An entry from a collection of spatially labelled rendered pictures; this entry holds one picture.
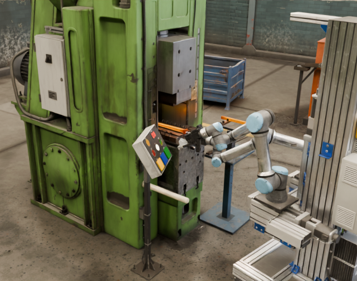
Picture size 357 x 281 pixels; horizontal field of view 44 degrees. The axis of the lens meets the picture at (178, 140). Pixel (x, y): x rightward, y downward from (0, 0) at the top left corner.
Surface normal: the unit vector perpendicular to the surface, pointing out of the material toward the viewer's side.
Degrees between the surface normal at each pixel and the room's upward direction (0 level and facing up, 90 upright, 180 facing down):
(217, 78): 89
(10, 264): 0
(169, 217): 90
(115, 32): 89
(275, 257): 0
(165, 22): 90
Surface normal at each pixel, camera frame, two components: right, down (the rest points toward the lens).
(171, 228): -0.60, 0.29
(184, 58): 0.80, 0.25
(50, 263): 0.02, -0.92
